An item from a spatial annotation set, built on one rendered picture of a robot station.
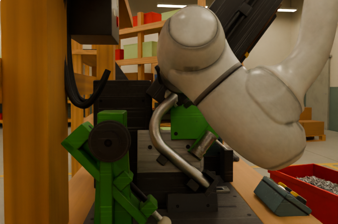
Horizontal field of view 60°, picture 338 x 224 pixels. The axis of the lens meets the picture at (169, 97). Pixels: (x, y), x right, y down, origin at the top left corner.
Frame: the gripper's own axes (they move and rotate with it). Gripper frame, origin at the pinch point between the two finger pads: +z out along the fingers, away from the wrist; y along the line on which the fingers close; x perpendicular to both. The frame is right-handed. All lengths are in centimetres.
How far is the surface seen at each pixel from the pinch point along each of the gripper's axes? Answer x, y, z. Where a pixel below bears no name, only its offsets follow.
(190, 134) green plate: 3.8, -10.7, 4.3
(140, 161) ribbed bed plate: 18.9, -5.7, 5.7
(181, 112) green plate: 1.0, -4.2, 4.2
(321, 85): -499, -201, 733
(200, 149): 5.6, -15.2, 0.7
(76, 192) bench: 40.2, 2.6, 21.5
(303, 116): -318, -184, 597
